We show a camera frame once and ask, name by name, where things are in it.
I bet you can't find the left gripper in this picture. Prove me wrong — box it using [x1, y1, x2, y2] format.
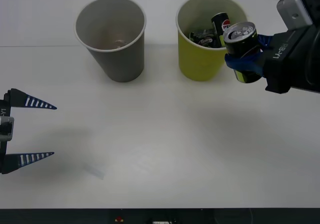
[0, 88, 58, 175]

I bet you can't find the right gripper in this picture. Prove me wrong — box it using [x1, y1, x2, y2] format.
[224, 25, 314, 94]

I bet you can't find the black drink can silver top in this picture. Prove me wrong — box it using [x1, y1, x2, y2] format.
[222, 21, 266, 84]

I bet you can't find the yellow-green plastic bin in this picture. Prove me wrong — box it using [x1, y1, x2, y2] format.
[175, 0, 249, 82]

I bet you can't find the grey plastic bin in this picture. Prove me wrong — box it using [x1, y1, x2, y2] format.
[74, 0, 147, 83]

